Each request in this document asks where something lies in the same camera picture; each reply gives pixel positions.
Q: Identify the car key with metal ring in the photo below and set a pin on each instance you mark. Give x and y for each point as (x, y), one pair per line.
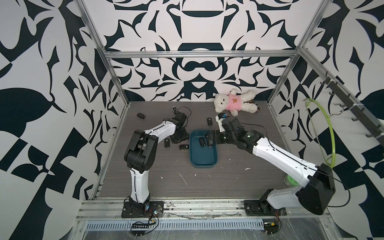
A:
(174, 109)

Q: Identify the black car key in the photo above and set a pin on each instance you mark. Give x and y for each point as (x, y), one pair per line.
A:
(202, 142)
(167, 143)
(210, 140)
(210, 122)
(140, 115)
(184, 147)

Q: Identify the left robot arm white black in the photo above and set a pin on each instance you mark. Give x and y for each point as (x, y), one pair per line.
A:
(141, 153)

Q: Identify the white teddy bear pink shirt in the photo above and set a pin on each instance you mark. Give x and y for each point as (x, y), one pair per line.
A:
(234, 102)

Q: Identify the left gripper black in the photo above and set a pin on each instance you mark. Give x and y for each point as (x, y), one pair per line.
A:
(185, 135)

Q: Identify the black connector box right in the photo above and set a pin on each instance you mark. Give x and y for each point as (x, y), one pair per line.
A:
(271, 228)

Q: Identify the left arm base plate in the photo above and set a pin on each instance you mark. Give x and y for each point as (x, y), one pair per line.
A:
(132, 209)

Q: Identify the green hoop on wall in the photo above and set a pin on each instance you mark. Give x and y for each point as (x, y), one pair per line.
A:
(330, 161)

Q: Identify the black connector box left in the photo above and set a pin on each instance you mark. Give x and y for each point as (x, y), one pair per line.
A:
(139, 229)

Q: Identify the black connector box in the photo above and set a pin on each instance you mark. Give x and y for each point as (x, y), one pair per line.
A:
(139, 229)
(271, 228)

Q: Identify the black hook rail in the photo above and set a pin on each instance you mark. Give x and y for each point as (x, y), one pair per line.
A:
(358, 109)

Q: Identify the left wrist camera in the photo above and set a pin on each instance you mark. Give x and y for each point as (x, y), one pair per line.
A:
(180, 118)

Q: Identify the dark teal storage box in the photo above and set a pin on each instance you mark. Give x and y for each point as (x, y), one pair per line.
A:
(201, 157)

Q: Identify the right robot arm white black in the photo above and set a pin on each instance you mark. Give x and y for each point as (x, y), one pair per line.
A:
(316, 184)

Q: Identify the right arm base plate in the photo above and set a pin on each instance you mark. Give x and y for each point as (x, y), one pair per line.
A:
(262, 208)

